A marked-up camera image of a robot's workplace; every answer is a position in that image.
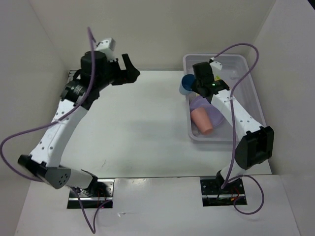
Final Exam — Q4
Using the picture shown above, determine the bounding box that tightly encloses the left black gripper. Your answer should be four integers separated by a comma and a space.
96, 54, 140, 90

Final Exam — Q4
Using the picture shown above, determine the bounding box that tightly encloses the blue cup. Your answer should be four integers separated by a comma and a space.
179, 74, 195, 95

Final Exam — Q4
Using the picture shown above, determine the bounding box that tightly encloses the purple plate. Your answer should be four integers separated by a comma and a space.
189, 96, 225, 128

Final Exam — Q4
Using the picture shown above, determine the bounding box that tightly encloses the red cup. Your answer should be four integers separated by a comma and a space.
190, 107, 213, 135

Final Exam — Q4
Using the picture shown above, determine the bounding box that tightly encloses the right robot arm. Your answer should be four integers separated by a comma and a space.
192, 62, 274, 193

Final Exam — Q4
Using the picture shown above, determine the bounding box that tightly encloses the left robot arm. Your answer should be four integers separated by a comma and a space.
18, 51, 140, 197

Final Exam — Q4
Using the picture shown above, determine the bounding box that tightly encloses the clear plastic bin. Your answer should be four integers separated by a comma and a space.
182, 54, 266, 144

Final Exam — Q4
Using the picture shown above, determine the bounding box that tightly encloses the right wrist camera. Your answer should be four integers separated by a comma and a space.
209, 58, 222, 73

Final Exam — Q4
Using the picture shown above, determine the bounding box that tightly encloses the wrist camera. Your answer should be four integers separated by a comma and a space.
209, 58, 222, 73
95, 37, 117, 61

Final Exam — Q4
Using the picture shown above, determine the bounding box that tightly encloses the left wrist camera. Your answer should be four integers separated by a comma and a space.
95, 37, 117, 61

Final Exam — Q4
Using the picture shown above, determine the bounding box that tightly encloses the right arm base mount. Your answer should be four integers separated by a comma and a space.
200, 176, 247, 207

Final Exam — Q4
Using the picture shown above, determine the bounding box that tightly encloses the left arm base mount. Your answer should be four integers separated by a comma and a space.
67, 179, 115, 209

